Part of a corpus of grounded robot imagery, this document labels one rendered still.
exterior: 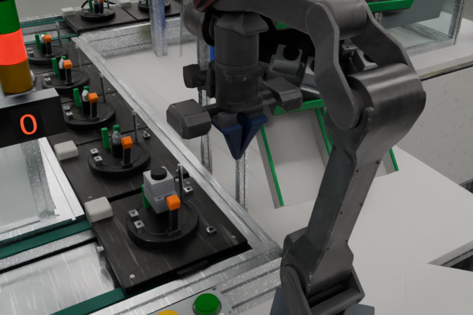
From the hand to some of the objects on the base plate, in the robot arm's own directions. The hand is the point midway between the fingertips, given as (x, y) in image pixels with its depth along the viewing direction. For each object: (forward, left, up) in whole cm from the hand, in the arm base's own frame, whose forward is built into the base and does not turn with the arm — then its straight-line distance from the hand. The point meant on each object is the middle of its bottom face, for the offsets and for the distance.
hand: (236, 137), depth 74 cm
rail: (-20, +26, -40) cm, 51 cm away
